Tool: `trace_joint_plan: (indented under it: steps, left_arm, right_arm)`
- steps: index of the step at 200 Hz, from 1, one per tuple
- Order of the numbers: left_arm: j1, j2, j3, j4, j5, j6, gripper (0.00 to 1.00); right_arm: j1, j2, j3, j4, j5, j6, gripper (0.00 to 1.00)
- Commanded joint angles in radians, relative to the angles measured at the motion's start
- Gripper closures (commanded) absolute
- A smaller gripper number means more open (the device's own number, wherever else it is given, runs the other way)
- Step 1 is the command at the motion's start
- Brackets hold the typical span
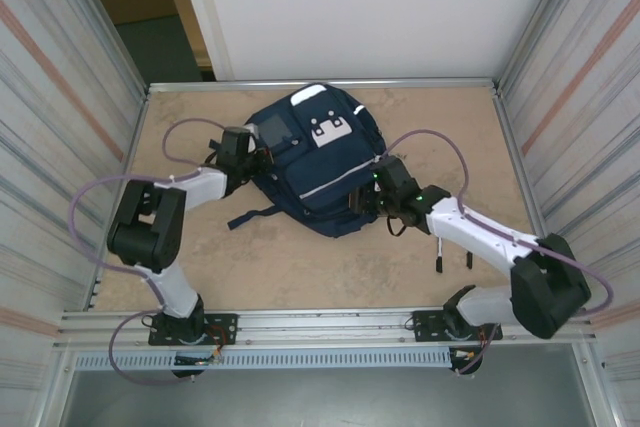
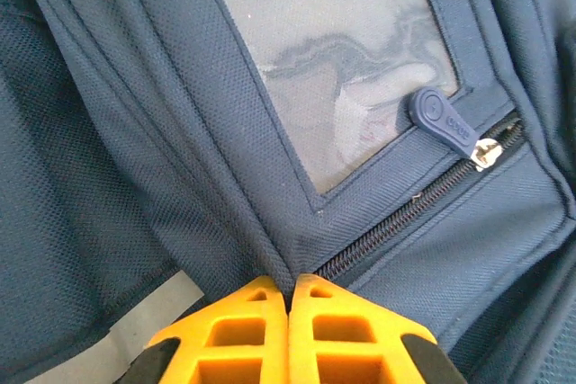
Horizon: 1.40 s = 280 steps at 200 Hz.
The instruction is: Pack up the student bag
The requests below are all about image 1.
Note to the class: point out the navy blue backpack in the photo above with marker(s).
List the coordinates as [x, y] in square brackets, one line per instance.
[315, 172]

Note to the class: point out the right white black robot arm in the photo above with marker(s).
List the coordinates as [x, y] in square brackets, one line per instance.
[550, 287]

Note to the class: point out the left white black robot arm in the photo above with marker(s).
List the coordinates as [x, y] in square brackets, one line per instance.
[145, 227]

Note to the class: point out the white black marker pen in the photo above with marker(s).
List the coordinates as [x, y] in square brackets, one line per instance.
[439, 259]

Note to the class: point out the aluminium table end bar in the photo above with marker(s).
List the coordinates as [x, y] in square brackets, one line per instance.
[400, 85]

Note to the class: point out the grey metal shelf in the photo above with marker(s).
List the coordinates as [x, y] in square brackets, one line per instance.
[320, 397]

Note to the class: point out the aluminium table side rail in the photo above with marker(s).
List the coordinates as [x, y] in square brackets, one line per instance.
[126, 172]
[522, 172]

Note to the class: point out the long aluminium mounting rail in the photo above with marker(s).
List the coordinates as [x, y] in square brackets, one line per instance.
[325, 319]

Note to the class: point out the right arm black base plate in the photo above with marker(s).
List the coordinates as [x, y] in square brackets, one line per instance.
[425, 324]

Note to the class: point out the white door frame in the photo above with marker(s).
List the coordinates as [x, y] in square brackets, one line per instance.
[200, 12]

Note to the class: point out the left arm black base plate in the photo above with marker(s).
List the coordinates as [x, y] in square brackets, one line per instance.
[225, 327]

